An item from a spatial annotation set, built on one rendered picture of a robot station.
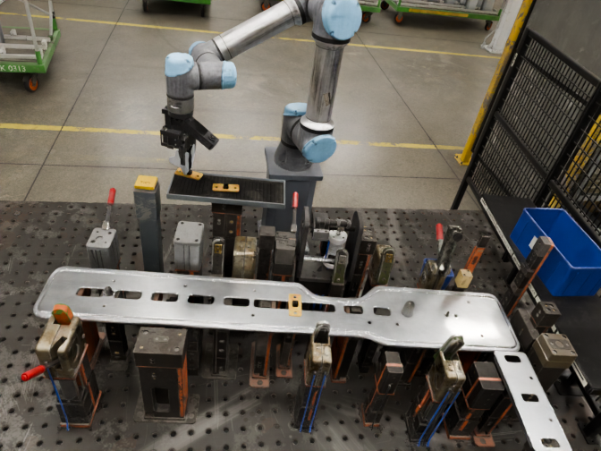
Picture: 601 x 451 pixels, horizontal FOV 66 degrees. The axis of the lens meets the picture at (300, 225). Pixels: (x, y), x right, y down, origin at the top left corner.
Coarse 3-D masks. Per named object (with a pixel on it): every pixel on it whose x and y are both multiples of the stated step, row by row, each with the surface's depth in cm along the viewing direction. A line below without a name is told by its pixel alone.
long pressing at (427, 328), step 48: (48, 288) 129; (96, 288) 132; (144, 288) 134; (192, 288) 136; (240, 288) 138; (288, 288) 141; (384, 288) 146; (384, 336) 132; (432, 336) 134; (480, 336) 136
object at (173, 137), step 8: (168, 112) 132; (192, 112) 134; (168, 120) 135; (176, 120) 135; (168, 128) 136; (176, 128) 136; (160, 136) 137; (168, 136) 136; (176, 136) 135; (184, 136) 135; (192, 136) 140; (168, 144) 138; (176, 144) 138; (184, 144) 136; (192, 144) 141
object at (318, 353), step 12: (312, 336) 123; (312, 348) 120; (324, 348) 120; (312, 360) 118; (324, 360) 118; (312, 372) 120; (324, 372) 120; (300, 384) 137; (312, 384) 123; (324, 384) 124; (300, 396) 135; (312, 396) 129; (300, 408) 132; (312, 408) 133; (300, 420) 136; (312, 420) 134; (312, 432) 138
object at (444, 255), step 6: (450, 228) 140; (456, 228) 140; (450, 234) 140; (456, 234) 137; (444, 240) 143; (450, 240) 143; (456, 240) 138; (444, 246) 142; (450, 246) 144; (444, 252) 144; (450, 252) 145; (438, 258) 146; (444, 258) 146; (450, 258) 145; (438, 264) 146; (444, 264) 148; (438, 270) 147; (444, 270) 148
